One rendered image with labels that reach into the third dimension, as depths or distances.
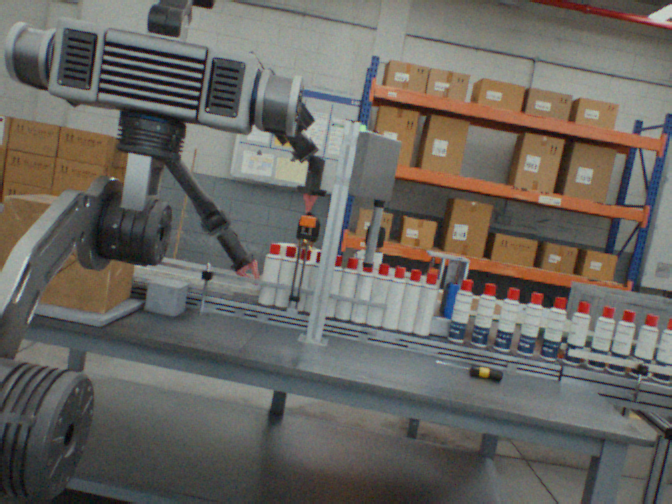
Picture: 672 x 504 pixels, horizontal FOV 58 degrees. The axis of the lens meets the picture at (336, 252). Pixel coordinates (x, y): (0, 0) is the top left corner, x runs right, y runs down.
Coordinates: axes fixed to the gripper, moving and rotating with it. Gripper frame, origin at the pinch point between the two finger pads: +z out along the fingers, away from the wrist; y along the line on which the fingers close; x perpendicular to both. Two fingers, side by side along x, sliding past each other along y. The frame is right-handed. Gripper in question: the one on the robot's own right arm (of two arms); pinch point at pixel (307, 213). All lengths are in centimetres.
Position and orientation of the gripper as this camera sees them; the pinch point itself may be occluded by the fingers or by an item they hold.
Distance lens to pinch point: 217.2
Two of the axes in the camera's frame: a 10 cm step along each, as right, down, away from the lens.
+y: -9.8, -1.9, 0.2
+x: -0.4, 1.1, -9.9
